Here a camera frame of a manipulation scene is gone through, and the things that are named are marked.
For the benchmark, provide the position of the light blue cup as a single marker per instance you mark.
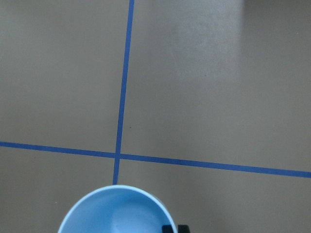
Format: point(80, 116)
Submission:
point(117, 209)

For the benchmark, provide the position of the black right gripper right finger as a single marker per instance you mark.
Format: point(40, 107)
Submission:
point(183, 229)

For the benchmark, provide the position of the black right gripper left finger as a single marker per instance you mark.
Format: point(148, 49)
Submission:
point(167, 229)

